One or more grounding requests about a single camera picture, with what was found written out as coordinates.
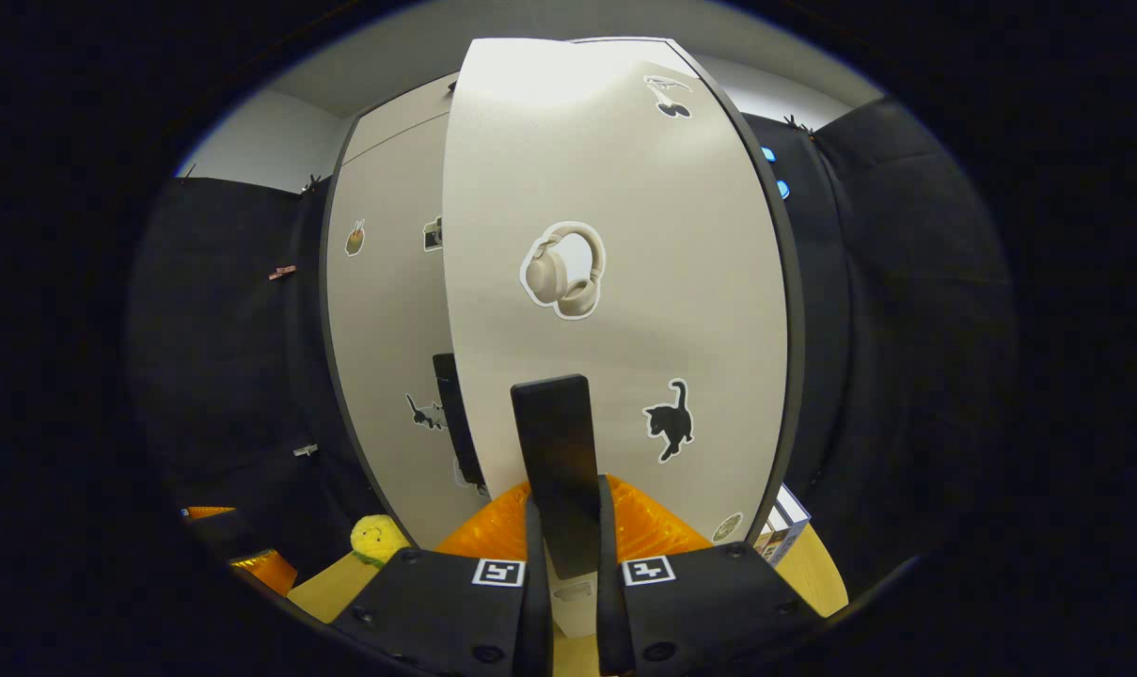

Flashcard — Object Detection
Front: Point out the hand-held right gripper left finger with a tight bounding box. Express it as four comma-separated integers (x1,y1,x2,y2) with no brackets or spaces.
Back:
328,480,555,677

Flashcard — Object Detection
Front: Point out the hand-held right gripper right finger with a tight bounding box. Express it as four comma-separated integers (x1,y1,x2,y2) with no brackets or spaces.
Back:
594,473,828,677

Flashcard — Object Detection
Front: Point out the grey cabinet door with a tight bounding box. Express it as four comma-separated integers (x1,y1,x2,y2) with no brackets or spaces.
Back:
324,113,490,552
441,36,795,640

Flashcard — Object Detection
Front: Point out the grey double-door shoe cabinet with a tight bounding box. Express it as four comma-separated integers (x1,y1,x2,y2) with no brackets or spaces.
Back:
319,36,807,556

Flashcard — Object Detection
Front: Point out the grey cabinet drawer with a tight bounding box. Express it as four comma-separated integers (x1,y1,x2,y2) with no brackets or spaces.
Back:
347,73,461,166

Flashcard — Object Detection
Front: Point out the yellow plush toy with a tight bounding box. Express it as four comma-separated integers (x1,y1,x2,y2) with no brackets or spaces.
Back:
350,513,411,569

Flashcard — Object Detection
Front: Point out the white printed box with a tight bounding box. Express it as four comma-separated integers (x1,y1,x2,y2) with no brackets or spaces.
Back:
751,483,812,568

